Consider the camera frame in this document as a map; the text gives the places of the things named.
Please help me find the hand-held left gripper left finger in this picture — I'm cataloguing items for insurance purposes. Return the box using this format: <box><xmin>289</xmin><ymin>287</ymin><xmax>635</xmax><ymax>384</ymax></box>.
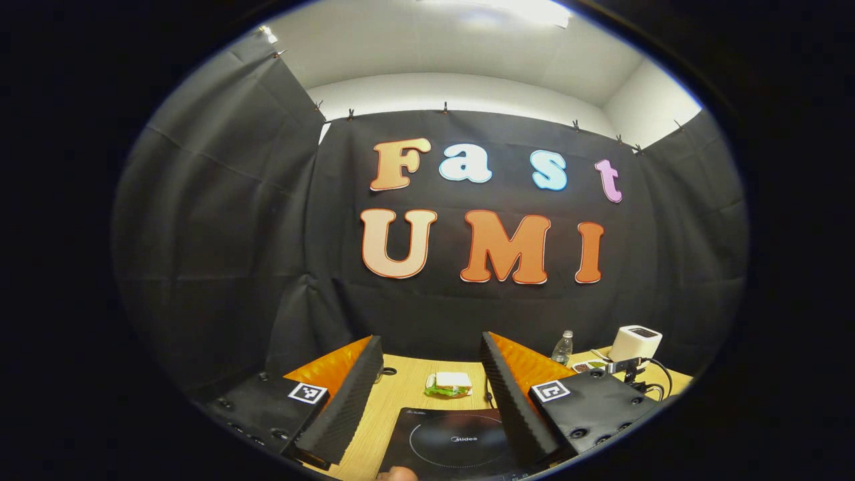
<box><xmin>194</xmin><ymin>334</ymin><xmax>385</xmax><ymax>468</ymax></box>

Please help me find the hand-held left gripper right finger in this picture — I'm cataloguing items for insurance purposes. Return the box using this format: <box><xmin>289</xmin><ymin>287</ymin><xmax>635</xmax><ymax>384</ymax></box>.
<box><xmin>479</xmin><ymin>331</ymin><xmax>677</xmax><ymax>470</ymax></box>

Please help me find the black induction cooktop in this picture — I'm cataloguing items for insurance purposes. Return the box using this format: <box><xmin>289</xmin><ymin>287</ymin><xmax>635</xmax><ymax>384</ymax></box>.
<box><xmin>379</xmin><ymin>408</ymin><xmax>535</xmax><ymax>480</ymax></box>

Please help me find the white toaster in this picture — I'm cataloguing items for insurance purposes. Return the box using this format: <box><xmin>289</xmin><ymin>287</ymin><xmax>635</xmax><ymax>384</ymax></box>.
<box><xmin>608</xmin><ymin>325</ymin><xmax>663</xmax><ymax>363</ymax></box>

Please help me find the sandwich with lettuce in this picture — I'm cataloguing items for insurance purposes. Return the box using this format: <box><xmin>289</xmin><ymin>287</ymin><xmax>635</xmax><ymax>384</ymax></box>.
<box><xmin>425</xmin><ymin>371</ymin><xmax>474</xmax><ymax>399</ymax></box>

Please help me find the black backdrop cloth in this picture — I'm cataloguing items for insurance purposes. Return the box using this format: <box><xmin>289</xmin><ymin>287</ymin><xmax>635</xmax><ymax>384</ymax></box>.
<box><xmin>112</xmin><ymin>33</ymin><xmax>749</xmax><ymax>402</ymax></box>

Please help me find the ceiling light panel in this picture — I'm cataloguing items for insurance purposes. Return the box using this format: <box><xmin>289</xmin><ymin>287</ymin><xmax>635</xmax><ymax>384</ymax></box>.
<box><xmin>417</xmin><ymin>0</ymin><xmax>572</xmax><ymax>29</ymax></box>

